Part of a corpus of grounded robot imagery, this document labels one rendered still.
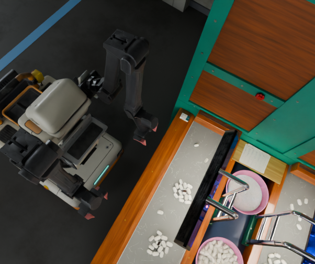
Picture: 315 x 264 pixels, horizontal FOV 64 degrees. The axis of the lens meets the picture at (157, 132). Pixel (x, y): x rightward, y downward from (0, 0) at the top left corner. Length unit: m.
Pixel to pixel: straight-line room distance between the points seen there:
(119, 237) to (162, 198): 0.32
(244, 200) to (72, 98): 1.16
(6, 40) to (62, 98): 2.23
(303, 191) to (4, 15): 3.28
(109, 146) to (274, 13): 1.51
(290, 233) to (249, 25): 1.22
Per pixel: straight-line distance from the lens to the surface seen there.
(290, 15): 1.06
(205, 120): 1.61
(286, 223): 1.79
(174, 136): 1.62
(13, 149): 0.74
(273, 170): 1.77
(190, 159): 1.62
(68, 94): 1.05
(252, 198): 1.71
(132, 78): 0.93
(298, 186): 1.88
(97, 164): 2.06
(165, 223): 1.54
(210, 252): 1.59
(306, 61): 1.17
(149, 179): 1.53
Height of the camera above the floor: 2.26
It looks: 67 degrees down
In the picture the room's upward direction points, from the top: 16 degrees clockwise
